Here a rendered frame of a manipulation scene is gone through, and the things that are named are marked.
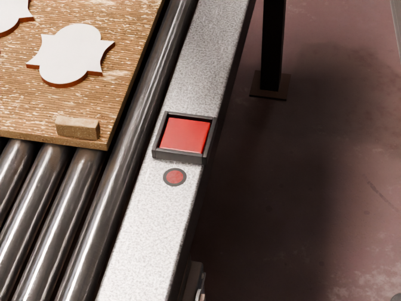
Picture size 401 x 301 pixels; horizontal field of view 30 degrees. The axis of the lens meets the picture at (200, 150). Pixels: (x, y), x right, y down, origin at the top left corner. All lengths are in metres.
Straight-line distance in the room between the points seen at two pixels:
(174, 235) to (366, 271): 1.14
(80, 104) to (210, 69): 0.21
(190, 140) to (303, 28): 1.69
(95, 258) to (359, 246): 1.23
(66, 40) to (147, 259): 0.40
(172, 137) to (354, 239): 1.13
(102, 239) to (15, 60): 0.35
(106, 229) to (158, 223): 0.07
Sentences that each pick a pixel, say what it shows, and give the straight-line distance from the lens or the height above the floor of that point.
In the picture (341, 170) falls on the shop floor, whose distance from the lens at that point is 2.22.
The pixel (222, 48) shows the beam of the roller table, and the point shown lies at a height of 0.91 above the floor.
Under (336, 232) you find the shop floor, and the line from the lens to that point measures 2.08.
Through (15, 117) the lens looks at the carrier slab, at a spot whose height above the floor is 0.94.
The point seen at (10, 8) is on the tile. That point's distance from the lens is 1.25.
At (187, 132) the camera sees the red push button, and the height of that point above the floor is 0.93.
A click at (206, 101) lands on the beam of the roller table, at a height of 0.92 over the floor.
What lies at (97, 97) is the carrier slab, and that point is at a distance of 1.08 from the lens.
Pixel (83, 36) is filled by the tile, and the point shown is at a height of 0.95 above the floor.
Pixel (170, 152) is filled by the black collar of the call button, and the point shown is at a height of 0.93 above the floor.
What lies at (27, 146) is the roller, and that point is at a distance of 1.07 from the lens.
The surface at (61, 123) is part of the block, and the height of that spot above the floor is 0.96.
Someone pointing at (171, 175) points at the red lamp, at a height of 0.92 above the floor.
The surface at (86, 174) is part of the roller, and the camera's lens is 1.01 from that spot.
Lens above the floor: 1.68
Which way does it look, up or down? 48 degrees down
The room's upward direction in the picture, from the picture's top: 3 degrees counter-clockwise
